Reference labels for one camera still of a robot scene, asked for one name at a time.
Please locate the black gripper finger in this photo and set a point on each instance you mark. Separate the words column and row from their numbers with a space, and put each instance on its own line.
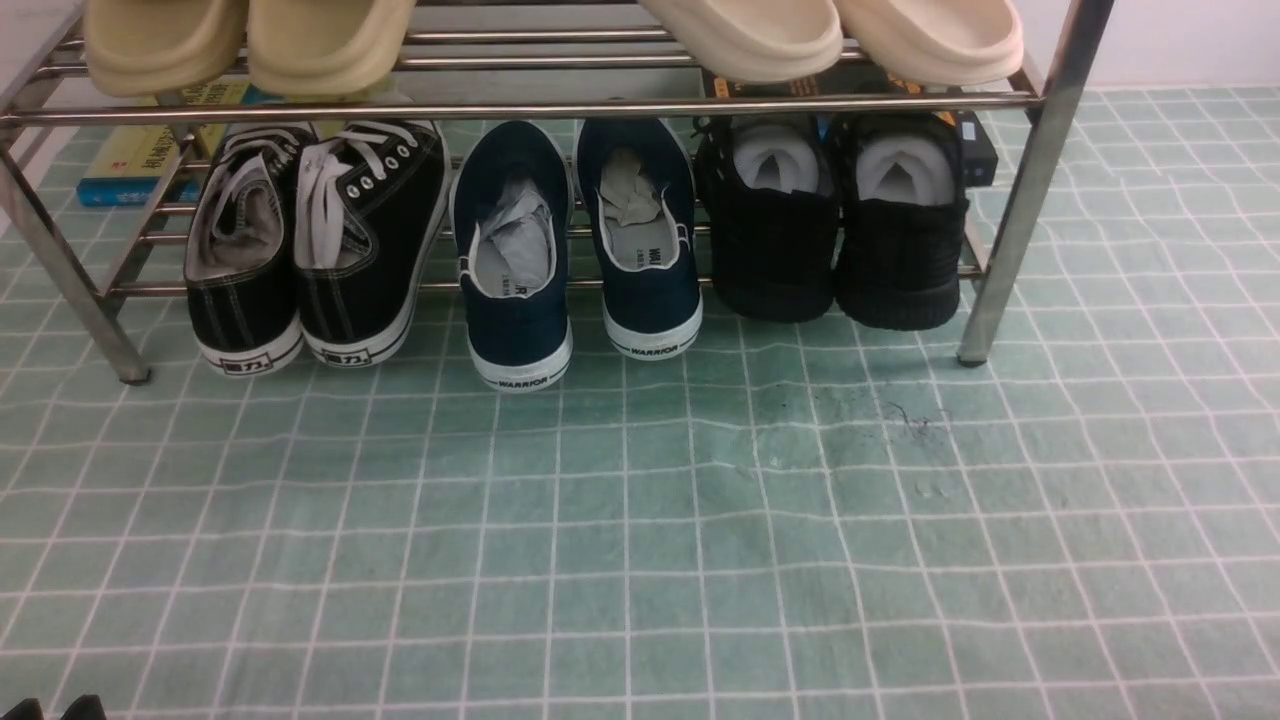
column 85, row 707

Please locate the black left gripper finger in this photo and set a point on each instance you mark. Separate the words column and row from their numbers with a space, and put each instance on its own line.
column 27, row 709

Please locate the black knit sneaker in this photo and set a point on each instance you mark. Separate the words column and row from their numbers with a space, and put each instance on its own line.
column 901, row 186
column 773, row 214

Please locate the navy slip-on shoe left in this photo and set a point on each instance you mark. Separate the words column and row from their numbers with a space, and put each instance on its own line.
column 511, row 208

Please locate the navy slip-on shoe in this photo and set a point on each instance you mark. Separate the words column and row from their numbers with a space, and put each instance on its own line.
column 636, row 183
column 511, row 208

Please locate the navy slip-on shoe right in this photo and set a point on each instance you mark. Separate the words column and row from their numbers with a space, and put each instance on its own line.
column 636, row 183

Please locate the stainless steel shoe rack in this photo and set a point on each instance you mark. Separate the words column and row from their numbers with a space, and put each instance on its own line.
column 1049, row 100

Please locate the black canvas sneaker left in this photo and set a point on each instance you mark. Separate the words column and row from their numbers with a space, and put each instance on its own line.
column 238, row 270

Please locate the black canvas sneaker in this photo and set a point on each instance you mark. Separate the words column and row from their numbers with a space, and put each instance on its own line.
column 238, row 270
column 369, row 204

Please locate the yellow blue book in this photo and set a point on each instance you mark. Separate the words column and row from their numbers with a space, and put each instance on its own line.
column 133, row 159

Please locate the black canvas sneaker right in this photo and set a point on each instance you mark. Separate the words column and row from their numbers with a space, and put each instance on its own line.
column 369, row 204

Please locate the tan slipper far left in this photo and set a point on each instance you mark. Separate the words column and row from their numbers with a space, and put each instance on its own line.
column 144, row 48

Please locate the tan slipper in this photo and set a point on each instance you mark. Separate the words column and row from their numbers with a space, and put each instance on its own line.
column 144, row 48
column 324, row 48

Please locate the green checkered floor mat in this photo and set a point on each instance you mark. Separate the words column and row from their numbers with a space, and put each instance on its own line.
column 811, row 521

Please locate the cream slipper inner right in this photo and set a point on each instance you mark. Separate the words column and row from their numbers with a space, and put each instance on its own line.
column 756, row 42

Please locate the cream slipper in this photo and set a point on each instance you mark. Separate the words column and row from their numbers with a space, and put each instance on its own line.
column 938, row 43
column 756, row 42

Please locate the black orange book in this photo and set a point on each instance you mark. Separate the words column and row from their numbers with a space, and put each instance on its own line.
column 980, row 158

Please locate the cream slipper far right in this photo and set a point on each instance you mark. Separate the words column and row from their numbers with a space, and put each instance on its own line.
column 938, row 43

